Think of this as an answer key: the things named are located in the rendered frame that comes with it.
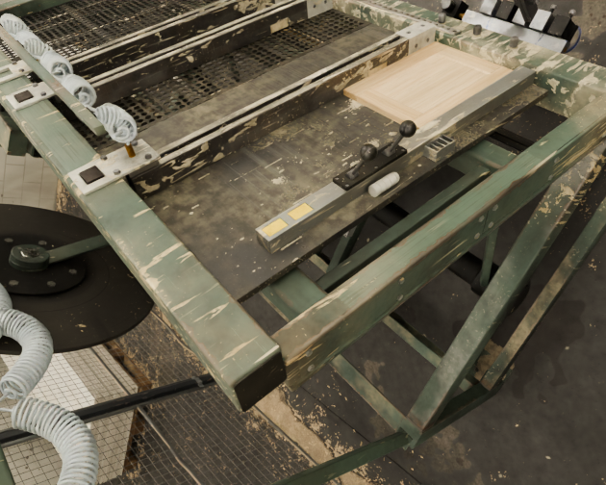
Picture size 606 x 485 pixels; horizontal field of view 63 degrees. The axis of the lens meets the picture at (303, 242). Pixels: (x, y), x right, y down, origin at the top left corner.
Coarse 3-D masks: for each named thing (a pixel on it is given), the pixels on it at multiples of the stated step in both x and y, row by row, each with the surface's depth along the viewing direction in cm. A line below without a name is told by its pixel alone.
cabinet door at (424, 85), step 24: (432, 48) 157; (384, 72) 149; (408, 72) 149; (432, 72) 147; (456, 72) 146; (480, 72) 145; (504, 72) 143; (360, 96) 141; (384, 96) 140; (408, 96) 139; (432, 96) 138; (456, 96) 137
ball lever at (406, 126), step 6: (408, 120) 106; (402, 126) 106; (408, 126) 106; (414, 126) 106; (402, 132) 106; (408, 132) 106; (414, 132) 106; (402, 138) 110; (396, 144) 113; (384, 150) 116; (390, 150) 115
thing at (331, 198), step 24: (528, 72) 138; (480, 96) 132; (504, 96) 134; (432, 120) 126; (456, 120) 125; (408, 144) 120; (384, 168) 115; (336, 192) 110; (360, 192) 114; (288, 216) 106; (312, 216) 106; (264, 240) 103; (288, 240) 105
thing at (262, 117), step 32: (416, 32) 154; (352, 64) 143; (288, 96) 134; (320, 96) 140; (224, 128) 126; (256, 128) 131; (96, 160) 115; (128, 160) 114; (160, 160) 119; (192, 160) 123
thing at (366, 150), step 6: (366, 144) 102; (372, 144) 102; (360, 150) 102; (366, 150) 101; (372, 150) 101; (360, 156) 103; (366, 156) 101; (372, 156) 101; (360, 162) 106; (354, 168) 109; (348, 174) 111; (354, 174) 111
